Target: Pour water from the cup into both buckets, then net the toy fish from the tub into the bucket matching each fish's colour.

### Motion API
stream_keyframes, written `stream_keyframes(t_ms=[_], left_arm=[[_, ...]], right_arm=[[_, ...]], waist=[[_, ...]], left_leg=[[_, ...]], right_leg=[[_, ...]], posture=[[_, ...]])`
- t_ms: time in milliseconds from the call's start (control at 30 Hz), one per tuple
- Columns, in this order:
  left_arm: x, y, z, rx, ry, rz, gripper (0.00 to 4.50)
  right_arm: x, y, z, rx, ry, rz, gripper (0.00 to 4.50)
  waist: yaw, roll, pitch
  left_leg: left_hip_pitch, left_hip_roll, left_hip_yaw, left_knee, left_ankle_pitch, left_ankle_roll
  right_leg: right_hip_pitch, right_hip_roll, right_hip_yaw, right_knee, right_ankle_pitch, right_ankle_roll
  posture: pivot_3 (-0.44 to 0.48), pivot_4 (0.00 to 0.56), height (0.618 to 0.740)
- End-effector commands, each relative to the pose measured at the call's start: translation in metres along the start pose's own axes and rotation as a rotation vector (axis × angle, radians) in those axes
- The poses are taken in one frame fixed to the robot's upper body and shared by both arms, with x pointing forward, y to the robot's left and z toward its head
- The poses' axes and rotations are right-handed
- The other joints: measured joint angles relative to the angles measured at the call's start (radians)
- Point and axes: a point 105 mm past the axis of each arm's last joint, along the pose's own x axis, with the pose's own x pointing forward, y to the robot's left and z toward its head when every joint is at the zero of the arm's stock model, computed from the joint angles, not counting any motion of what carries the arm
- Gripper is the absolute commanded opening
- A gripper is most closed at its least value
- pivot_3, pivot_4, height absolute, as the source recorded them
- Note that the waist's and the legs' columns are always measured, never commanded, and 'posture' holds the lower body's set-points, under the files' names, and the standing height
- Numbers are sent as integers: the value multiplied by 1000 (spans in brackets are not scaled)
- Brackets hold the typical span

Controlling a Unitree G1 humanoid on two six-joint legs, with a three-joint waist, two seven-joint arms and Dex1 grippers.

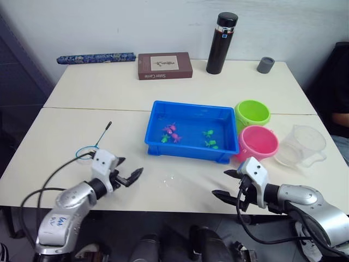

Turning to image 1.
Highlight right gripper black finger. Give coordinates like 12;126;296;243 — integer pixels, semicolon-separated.
212;189;240;206
223;169;242;181

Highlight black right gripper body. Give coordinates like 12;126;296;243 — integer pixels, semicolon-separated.
236;174;260;212

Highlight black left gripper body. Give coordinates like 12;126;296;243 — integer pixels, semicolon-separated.
110;169;129;189

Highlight spilled water drops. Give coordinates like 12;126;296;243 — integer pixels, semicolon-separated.
162;174;177;189

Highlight pink plastic bucket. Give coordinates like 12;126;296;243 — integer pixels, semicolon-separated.
234;125;279;164

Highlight blue plastic tub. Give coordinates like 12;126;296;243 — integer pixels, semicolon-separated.
143;100;240;164

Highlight green plastic bucket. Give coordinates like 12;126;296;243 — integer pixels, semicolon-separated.
234;99;272;134

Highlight clear plastic measuring cup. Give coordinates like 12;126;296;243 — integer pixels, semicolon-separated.
274;124;328;169

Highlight small grey cup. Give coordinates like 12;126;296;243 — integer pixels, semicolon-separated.
257;56;275;74

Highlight dark rounded robot shape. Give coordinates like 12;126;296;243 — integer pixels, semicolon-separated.
189;225;232;262
129;234;160;262

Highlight white shoe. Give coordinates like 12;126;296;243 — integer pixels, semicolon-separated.
294;221;324;260

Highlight brown book box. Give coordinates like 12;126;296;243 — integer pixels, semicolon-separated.
137;52;194;81

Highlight blue patterned folded umbrella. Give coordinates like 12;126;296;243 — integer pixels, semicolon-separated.
56;52;136;66

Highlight black thermos flask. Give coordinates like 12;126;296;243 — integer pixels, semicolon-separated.
206;11;239;75

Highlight person in black shirt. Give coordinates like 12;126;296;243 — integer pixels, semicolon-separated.
305;41;349;167

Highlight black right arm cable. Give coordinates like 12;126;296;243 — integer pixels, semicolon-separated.
236;180;339;249

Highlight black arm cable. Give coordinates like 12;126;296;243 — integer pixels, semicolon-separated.
20;152;95;246
236;180;339;249

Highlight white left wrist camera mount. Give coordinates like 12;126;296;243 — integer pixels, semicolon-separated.
91;149;118;193

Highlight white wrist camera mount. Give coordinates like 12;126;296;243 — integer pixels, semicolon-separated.
237;157;270;209
91;149;118;193

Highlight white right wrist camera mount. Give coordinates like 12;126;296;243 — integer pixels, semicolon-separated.
237;157;270;209

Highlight small fish net green handle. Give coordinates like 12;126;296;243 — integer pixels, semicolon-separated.
75;121;113;160

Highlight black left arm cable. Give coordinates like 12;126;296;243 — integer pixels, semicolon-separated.
20;152;95;246

